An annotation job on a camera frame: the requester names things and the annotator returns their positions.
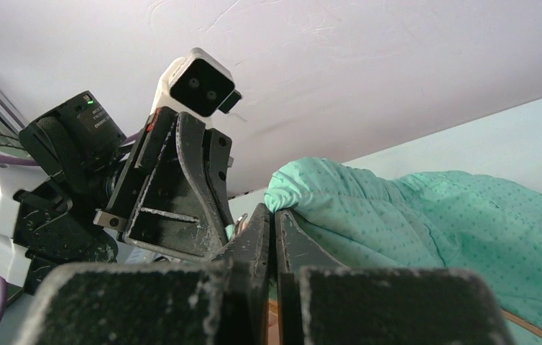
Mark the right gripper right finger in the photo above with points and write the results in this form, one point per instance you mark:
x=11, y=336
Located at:
x=321, y=301

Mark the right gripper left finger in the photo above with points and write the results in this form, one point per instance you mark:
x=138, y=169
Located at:
x=222, y=301

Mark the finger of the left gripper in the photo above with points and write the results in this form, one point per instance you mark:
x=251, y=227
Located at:
x=176, y=214
x=217, y=148

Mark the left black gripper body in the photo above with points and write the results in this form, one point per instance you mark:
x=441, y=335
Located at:
x=117, y=186

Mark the silver zipper slider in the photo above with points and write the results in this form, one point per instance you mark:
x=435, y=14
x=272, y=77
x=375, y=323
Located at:
x=240, y=224

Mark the teal and orange gradient jacket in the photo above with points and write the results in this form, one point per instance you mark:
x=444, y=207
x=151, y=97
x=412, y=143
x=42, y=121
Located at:
x=490, y=225

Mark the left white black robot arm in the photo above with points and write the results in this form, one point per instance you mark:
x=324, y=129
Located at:
x=86, y=188

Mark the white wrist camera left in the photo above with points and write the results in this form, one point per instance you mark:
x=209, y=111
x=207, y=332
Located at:
x=197, y=84

